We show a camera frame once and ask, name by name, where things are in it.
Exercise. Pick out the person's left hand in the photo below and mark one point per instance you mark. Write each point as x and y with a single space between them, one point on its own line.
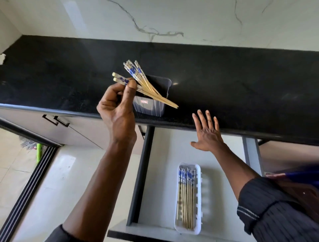
117 117

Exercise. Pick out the person's right hand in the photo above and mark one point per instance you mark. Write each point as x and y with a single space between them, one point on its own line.
208 138

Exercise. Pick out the person's left thumb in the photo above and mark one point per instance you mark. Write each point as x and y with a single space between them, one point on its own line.
130 93

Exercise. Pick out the person's right middle finger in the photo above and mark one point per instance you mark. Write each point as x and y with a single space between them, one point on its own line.
202 119

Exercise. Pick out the person's right little finger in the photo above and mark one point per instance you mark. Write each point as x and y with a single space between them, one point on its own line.
216 123

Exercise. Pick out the person's right thumb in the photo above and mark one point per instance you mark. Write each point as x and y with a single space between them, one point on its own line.
194 144

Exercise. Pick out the blue patterned wooden chopstick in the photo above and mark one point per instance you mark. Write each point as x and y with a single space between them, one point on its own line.
152 94
136 75
149 96
144 76
139 74

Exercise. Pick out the person's left forearm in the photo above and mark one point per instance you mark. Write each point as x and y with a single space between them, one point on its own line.
99 184

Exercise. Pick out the person's right forearm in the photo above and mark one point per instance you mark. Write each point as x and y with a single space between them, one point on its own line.
233 167

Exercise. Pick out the grey plastic utensil holder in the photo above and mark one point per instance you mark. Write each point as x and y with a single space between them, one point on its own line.
154 107

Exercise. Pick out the white drawer with dark sides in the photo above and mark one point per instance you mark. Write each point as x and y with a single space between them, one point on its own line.
162 179

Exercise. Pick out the bundle of blue patterned chopsticks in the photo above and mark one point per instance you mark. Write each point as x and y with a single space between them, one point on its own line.
186 197

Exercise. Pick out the white cabinet door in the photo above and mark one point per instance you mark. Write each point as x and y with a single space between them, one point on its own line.
27 124
94 134

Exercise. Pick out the white plastic slotted tray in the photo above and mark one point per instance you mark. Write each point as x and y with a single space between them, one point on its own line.
198 199

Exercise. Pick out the brown and blue garment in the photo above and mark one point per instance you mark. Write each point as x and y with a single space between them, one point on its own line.
299 184

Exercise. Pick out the dark striped shirt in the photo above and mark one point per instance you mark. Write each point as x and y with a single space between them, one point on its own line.
276 214

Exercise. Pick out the white cloth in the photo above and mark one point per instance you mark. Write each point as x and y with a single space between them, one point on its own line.
2 58

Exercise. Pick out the black sliding door track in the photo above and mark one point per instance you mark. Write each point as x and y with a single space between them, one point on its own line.
30 189

